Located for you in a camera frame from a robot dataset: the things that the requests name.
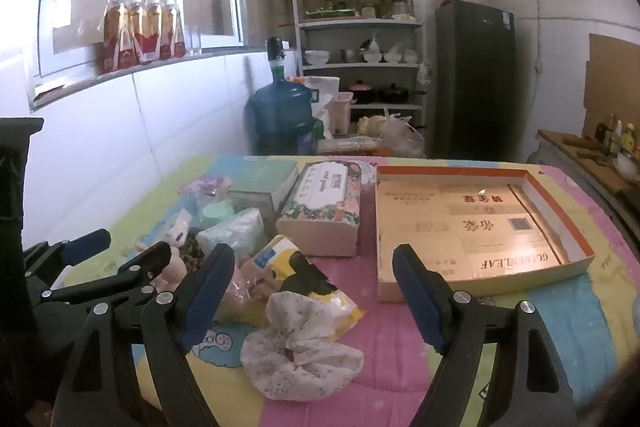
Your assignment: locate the green box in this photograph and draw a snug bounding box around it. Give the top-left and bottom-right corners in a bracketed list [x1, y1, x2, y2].
[227, 161, 300, 228]

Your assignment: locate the pink plastic bin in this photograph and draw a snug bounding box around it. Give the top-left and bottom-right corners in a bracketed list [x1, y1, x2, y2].
[327, 93, 355, 135]

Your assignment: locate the small white packet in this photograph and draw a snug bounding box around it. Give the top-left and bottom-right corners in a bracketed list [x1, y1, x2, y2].
[167, 209, 193, 243]

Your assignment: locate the leopard print scrunchie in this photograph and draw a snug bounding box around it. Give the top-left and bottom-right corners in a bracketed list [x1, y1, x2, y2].
[180, 232, 207, 264]

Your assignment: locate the white bowl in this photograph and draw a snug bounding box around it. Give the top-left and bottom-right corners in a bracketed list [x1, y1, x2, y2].
[617, 149, 640, 178]

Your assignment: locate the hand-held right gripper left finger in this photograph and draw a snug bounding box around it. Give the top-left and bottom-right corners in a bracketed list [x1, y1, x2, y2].
[52, 243, 237, 427]

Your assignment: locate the light blue tissue pack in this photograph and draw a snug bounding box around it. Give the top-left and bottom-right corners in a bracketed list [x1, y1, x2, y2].
[196, 208, 264, 268]

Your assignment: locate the dark grey refrigerator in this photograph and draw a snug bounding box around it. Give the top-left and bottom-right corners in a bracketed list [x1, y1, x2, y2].
[434, 1, 518, 160]

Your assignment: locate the kitchen counter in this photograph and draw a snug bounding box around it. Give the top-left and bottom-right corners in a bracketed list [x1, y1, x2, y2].
[537, 129, 640, 208]

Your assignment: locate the white metal shelf rack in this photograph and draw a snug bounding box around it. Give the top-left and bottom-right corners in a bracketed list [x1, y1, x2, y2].
[292, 0, 426, 142]

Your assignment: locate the black wok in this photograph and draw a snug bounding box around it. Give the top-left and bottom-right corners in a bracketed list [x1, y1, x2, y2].
[377, 84, 426, 104]

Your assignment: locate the white sack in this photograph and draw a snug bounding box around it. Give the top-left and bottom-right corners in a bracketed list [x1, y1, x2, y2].
[300, 76, 341, 138]

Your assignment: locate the cardboard sheet on wall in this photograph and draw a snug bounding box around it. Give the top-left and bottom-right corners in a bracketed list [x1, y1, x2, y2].
[582, 33, 640, 142]

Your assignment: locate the group of condiment bottles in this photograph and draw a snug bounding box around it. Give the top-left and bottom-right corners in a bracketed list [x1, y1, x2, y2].
[595, 114, 640, 158]

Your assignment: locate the floral tissue box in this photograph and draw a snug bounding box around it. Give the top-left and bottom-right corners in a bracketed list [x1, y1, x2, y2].
[275, 161, 363, 258]

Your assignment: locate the red label drink bottle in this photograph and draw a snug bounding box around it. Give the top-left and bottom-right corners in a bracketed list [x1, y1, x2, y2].
[103, 0, 130, 75]
[161, 0, 187, 59]
[142, 0, 165, 65]
[125, 0, 147, 68]

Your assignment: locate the orange-rimmed cardboard tray box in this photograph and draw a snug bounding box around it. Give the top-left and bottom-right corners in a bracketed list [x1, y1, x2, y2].
[375, 164, 596, 303]

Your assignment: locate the mint green round puff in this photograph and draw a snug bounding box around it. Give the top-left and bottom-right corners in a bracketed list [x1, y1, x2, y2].
[197, 198, 236, 230]

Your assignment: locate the blue water jug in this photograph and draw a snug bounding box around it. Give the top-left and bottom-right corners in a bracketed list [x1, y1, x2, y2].
[245, 38, 318, 155]

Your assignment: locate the white floral scrunchie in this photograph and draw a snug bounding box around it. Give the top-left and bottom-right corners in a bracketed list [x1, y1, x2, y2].
[240, 291, 365, 402]

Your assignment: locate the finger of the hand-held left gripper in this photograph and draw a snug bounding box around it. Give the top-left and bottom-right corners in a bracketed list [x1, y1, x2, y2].
[22, 228, 112, 278]
[42, 241, 173, 304]

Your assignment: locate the clear plastic bag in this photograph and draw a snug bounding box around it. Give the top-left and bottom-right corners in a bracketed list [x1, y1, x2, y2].
[220, 264, 281, 323]

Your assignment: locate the plastic bag of food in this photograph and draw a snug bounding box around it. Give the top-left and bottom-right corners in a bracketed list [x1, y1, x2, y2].
[357, 109, 426, 155]

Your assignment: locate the pink plush toy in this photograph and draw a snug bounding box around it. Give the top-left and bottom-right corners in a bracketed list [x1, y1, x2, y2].
[137, 243, 185, 293]

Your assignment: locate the pink cooking pot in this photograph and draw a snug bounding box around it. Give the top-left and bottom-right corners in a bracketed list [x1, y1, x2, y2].
[348, 81, 373, 104]

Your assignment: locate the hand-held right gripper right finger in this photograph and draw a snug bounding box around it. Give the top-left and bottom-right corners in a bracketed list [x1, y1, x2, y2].
[391, 243, 581, 427]

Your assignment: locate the teddy bear with purple bow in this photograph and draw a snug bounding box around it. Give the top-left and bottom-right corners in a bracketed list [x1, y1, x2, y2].
[179, 175, 233, 200]

